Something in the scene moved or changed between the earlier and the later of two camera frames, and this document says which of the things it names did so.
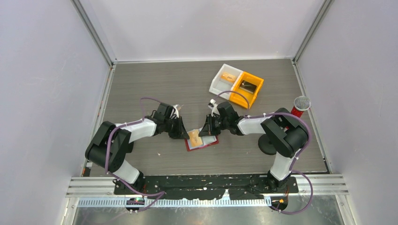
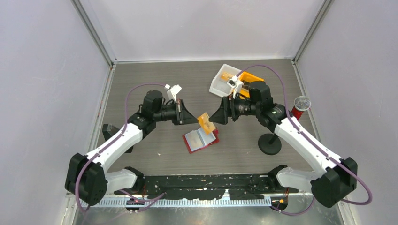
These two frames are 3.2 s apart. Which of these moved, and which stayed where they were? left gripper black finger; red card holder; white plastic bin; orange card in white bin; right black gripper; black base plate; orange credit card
Moved: orange credit card; right black gripper; left gripper black finger
Stayed: white plastic bin; red card holder; black base plate; orange card in white bin
